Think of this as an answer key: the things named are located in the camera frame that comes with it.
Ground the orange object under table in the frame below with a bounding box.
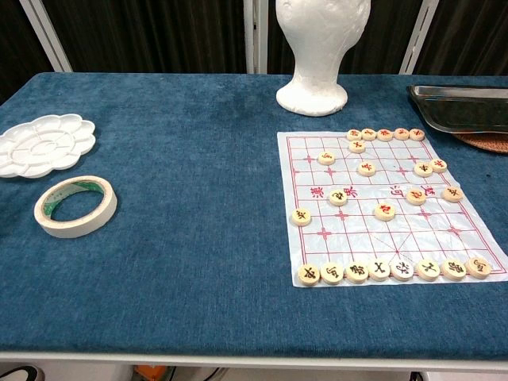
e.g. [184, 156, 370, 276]
[133, 364, 168, 381]

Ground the round cork coaster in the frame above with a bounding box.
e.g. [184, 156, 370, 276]
[450, 132, 508, 155]

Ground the white foam mannequin head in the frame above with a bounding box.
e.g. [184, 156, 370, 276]
[275, 0, 372, 117]

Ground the blue velvet table cloth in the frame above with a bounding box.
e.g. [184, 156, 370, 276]
[0, 71, 508, 361]

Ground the stainless steel rectangular tray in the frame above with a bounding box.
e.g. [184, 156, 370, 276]
[406, 84, 508, 135]

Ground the white flower-shaped paint palette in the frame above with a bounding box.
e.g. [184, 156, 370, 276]
[0, 114, 97, 179]

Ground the white metal frame post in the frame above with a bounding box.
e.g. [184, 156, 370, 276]
[17, 0, 74, 74]
[243, 0, 275, 75]
[398, 0, 441, 75]

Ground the cream masking tape roll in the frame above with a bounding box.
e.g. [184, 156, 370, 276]
[33, 175, 118, 240]

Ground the plastic Chinese chess board sheet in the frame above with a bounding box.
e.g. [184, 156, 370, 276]
[276, 131, 508, 288]

